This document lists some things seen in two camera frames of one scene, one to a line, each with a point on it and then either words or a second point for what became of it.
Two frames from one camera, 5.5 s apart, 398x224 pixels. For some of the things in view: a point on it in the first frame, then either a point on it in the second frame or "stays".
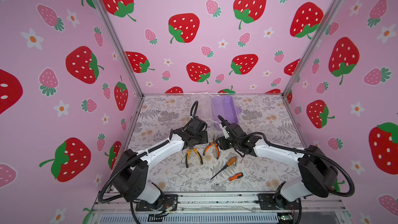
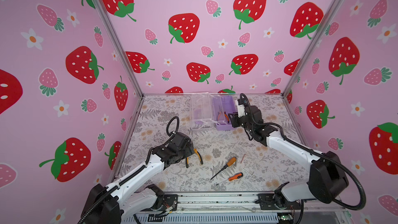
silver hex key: (247, 171) stays
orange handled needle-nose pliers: (214, 142) to (226, 115)
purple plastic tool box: (224, 106) stays
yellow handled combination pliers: (188, 153) stays
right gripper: (221, 142) to (234, 118)
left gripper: (204, 134) to (189, 149)
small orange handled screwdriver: (238, 176) stays
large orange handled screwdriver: (231, 161) stays
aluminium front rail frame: (241, 208) stays
